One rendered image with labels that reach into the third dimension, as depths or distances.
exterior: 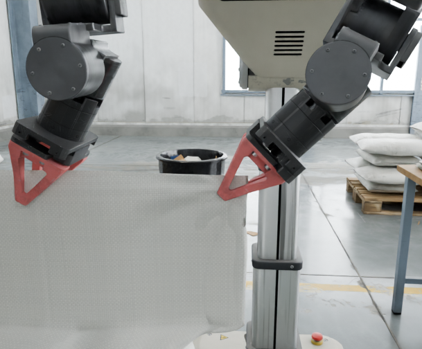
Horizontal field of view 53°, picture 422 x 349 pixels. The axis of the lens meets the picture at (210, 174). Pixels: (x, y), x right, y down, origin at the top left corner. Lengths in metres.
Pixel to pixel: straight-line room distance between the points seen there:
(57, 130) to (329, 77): 0.29
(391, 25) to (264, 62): 0.52
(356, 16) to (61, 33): 0.29
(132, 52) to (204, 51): 1.43
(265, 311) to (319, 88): 0.85
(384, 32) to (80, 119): 0.34
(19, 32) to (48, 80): 8.96
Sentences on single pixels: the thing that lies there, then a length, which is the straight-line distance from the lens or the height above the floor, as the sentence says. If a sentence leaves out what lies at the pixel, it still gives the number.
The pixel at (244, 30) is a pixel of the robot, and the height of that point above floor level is 1.24.
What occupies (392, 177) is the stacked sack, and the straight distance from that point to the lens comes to 3.82.
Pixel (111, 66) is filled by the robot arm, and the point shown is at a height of 1.16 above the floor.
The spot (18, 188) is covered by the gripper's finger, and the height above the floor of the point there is 1.02.
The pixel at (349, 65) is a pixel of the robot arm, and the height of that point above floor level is 1.16.
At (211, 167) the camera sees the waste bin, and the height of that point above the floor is 0.60.
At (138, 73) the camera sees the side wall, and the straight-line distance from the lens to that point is 8.75.
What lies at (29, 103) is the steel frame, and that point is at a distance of 9.32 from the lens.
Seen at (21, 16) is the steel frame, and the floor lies 2.31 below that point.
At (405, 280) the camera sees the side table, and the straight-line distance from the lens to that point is 2.32.
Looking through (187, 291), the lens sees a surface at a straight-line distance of 0.56.
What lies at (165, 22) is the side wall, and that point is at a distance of 8.69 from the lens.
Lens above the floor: 1.15
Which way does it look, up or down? 13 degrees down
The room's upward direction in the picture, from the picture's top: straight up
